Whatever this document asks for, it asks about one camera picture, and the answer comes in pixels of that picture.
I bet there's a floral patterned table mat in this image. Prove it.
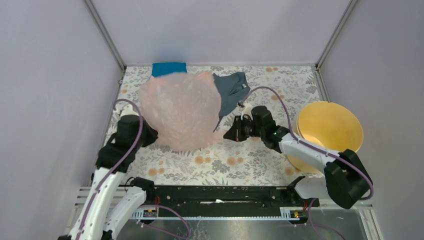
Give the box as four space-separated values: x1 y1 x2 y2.
121 66 321 186

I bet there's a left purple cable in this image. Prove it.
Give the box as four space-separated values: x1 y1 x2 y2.
74 98 145 240

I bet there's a pink plastic trash bag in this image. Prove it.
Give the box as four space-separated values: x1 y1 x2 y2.
139 71 225 151

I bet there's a yellow round trash bin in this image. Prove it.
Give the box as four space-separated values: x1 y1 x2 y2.
286 100 364 174

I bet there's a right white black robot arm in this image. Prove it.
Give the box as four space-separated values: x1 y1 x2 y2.
223 106 374 209

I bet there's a grey crumpled shirt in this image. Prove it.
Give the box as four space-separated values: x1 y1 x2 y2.
213 71 251 132

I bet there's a right aluminium corner post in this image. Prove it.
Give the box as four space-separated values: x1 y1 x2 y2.
315 0 359 69

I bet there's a left aluminium corner post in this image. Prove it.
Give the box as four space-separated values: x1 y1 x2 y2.
82 0 126 71

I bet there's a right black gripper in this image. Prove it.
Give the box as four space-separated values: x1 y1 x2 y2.
223 114 265 141

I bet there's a perforated metal cable rail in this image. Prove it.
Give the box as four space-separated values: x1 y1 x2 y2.
129 205 301 222

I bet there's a folded blue cloth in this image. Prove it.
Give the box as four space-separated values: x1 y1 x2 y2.
151 62 187 78

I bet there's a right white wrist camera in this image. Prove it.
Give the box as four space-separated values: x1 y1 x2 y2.
238 103 253 120

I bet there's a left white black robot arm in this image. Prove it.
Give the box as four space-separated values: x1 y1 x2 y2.
59 113 157 240

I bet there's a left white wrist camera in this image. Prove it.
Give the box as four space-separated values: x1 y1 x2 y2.
112 104 140 118

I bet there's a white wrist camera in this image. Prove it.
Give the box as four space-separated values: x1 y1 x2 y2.
112 104 140 118
238 103 253 120

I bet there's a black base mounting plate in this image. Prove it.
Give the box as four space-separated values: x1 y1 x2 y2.
144 185 311 212

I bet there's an aluminium corner post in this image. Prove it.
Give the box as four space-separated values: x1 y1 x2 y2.
315 0 359 69
82 0 126 71

